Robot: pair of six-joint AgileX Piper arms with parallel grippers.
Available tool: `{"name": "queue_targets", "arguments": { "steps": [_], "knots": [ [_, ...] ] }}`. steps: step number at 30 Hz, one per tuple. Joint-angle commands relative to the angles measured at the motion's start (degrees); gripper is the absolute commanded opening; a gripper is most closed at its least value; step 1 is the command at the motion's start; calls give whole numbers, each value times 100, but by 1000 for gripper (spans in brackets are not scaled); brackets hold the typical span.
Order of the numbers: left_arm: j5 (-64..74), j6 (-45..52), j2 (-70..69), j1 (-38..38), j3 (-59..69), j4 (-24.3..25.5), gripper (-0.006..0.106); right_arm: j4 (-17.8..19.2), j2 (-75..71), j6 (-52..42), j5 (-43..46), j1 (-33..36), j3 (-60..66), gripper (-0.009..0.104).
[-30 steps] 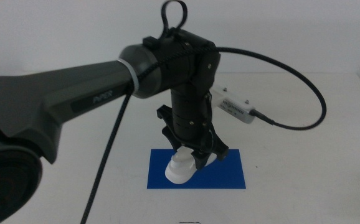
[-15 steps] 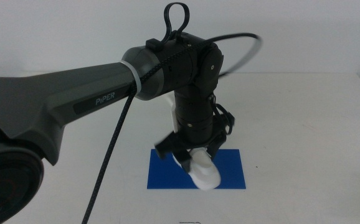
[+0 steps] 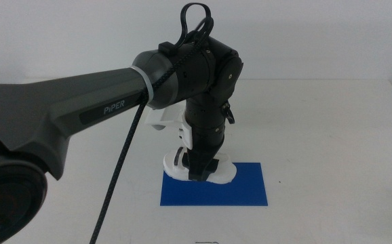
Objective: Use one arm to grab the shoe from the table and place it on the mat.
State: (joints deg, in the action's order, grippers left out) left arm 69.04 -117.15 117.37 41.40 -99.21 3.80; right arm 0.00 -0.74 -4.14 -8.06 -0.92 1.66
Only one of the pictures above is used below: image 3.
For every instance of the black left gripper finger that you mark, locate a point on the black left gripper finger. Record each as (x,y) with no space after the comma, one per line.
(201,172)
(214,165)

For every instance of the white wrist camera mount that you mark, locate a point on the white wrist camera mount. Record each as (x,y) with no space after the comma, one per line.
(169,118)

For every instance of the blue rectangular mat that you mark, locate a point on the blue rectangular mat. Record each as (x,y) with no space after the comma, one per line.
(247,193)

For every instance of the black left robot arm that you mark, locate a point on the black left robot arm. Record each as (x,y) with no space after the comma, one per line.
(63,105)

